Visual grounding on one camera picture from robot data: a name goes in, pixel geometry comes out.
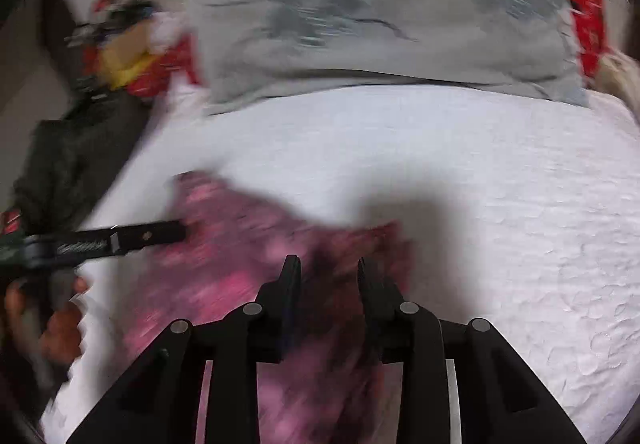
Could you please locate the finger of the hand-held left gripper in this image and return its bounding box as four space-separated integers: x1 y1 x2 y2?
54 219 188 266

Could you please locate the white bed sheet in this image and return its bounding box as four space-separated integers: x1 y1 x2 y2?
40 83 640 444

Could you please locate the grey floral blanket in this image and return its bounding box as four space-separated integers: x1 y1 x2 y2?
184 0 592 116

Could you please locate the pink floral cloth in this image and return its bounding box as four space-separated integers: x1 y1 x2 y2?
119 168 417 444

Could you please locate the person's left hand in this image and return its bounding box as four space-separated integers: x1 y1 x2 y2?
4 275 89 366

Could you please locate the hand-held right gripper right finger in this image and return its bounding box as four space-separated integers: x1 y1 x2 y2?
356 257 587 444

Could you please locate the yellow and red clutter pile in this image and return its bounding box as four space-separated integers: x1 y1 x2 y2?
65 0 172 94

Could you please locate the dark green cloth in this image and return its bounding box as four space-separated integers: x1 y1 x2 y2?
10 88 152 236

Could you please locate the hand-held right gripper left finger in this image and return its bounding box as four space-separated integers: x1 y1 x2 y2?
66 254 302 444

